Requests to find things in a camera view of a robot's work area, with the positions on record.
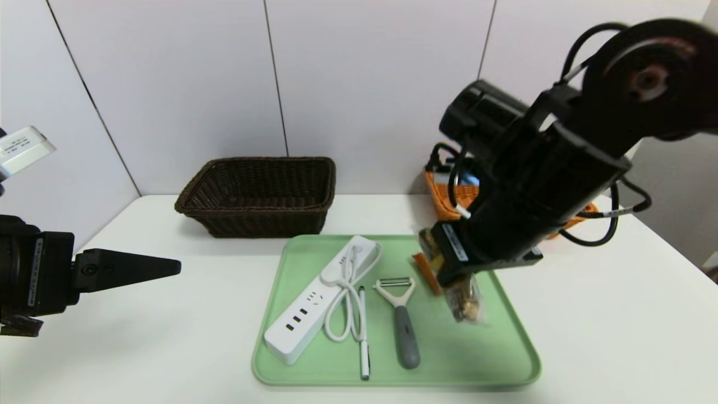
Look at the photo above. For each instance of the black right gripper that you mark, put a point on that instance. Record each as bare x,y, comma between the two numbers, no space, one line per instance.
455,246

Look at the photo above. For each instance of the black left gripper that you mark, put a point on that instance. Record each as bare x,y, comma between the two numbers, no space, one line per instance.
51,269

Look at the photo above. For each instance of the orange toy cake slice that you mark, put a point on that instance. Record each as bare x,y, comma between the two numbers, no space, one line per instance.
426,275

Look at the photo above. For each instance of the clear brown snack bar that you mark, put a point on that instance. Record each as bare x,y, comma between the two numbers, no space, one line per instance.
465,303

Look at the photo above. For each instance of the white slim pen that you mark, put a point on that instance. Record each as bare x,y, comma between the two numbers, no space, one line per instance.
363,336

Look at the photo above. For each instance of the orange wicker basket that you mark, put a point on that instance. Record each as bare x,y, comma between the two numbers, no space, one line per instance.
440,202

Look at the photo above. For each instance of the dark brown wicker basket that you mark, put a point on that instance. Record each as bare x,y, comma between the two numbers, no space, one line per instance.
263,224

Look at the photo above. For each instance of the light green plastic tray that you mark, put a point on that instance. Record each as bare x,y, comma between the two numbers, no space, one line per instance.
449,359

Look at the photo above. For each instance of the right wrist black motor cylinder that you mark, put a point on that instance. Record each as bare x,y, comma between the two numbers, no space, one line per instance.
482,118

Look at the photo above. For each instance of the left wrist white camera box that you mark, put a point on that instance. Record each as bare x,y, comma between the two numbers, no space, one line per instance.
22,148

